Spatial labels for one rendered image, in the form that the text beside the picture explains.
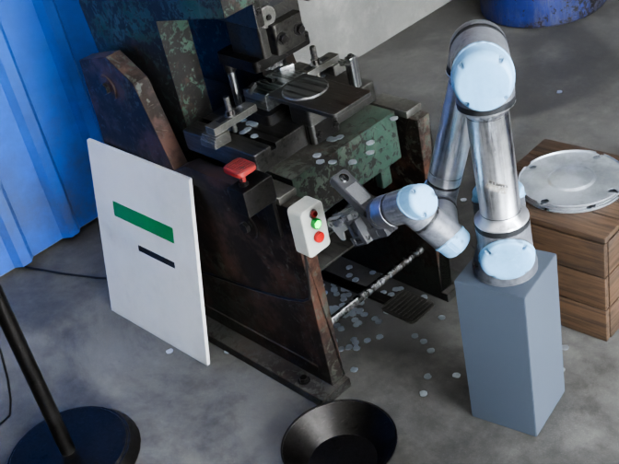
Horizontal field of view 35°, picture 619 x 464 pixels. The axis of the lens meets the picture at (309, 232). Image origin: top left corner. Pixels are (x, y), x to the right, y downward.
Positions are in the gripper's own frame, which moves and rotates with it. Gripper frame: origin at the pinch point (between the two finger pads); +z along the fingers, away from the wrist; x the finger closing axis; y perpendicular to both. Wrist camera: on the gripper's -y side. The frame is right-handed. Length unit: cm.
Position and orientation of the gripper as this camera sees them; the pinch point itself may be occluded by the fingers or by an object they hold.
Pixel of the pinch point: (330, 219)
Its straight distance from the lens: 233.6
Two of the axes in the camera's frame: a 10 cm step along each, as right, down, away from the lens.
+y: 5.1, 8.5, 1.5
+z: -5.1, 1.6, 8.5
